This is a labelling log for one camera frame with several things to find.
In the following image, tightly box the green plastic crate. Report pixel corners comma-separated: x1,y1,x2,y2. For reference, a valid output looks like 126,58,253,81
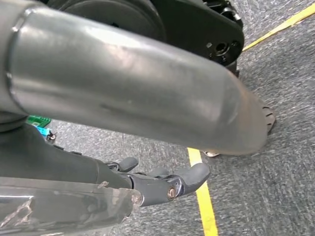
26,116,51,128

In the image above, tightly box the yellow tape square outline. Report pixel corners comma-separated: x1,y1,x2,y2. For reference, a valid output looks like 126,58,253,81
187,2,315,236

